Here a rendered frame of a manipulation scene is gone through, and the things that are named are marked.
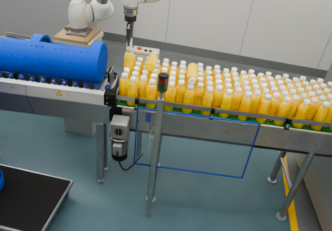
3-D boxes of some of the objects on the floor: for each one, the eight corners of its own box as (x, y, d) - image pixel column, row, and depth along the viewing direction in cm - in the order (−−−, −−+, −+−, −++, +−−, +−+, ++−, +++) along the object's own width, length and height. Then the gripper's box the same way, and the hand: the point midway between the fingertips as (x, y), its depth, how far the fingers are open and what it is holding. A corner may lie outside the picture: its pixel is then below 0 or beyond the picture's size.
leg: (102, 166, 291) (101, 109, 256) (108, 166, 291) (108, 110, 256) (100, 170, 286) (99, 113, 251) (106, 171, 286) (106, 114, 251)
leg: (98, 177, 280) (97, 119, 244) (104, 178, 280) (104, 120, 244) (96, 182, 275) (94, 124, 240) (103, 183, 275) (102, 125, 240)
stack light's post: (145, 213, 254) (157, 96, 193) (150, 213, 254) (164, 97, 193) (145, 217, 251) (157, 99, 189) (150, 218, 251) (164, 100, 189)
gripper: (127, 9, 210) (126, 43, 223) (121, 18, 196) (121, 53, 210) (138, 11, 210) (136, 44, 223) (134, 19, 196) (132, 55, 210)
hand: (129, 44), depth 215 cm, fingers closed on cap, 4 cm apart
